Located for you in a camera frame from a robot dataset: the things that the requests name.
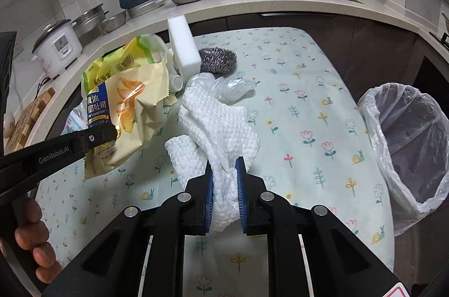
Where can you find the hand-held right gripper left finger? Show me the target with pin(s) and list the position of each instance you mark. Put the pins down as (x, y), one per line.
(208, 193)

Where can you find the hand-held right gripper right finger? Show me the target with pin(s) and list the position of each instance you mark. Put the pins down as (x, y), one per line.
(241, 193)

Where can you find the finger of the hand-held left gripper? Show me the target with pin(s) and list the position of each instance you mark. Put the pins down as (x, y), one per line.
(98, 137)

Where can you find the yellow bread bag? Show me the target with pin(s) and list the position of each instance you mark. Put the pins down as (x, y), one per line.
(140, 90)

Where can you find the white textured cloth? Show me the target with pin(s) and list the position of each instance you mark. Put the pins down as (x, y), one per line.
(217, 128)

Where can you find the trash bin with white liner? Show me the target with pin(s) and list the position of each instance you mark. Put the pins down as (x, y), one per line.
(403, 128)

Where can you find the person's left hand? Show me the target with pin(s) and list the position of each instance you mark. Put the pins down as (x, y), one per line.
(35, 241)

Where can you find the blue white packet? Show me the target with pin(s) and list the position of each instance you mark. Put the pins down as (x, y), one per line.
(75, 121)

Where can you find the floral tablecloth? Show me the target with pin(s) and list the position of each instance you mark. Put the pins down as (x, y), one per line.
(298, 114)

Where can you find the white rice cooker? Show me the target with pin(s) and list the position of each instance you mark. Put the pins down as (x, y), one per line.
(58, 48)

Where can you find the clear plastic wrap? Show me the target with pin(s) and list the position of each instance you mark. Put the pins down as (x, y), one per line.
(235, 90)

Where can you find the steel basin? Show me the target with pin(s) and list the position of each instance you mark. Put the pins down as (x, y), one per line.
(114, 21)

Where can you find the steel steamer pot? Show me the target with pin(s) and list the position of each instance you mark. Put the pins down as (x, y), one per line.
(87, 20)

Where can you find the white sponge block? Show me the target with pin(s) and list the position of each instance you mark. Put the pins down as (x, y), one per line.
(182, 44)

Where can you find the steel wool scrubber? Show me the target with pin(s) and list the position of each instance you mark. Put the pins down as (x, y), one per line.
(219, 60)

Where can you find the steel tray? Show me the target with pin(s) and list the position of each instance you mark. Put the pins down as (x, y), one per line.
(143, 9)

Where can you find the gas stove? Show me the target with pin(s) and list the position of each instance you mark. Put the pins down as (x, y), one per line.
(443, 38)

